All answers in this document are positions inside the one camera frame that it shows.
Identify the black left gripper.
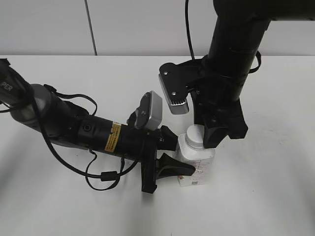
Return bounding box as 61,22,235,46
120,112,195,194

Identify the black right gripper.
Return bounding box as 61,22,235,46
190,55,248,150

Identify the white screw cap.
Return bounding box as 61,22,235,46
185,124,204,150

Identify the white square drink bottle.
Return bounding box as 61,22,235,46
173,134,215,187

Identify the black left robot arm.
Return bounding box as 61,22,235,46
0,59,195,193

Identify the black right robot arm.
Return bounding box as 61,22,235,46
191,0,315,148

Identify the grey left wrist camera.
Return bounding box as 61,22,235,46
134,90,162,131

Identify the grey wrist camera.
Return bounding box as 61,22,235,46
134,90,162,131
158,59,204,115

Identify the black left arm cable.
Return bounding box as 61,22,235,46
0,81,138,191

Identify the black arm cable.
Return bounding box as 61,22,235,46
0,81,138,191
184,0,197,61

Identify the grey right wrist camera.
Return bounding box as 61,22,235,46
158,59,204,115

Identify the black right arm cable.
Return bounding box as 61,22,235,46
184,0,197,61

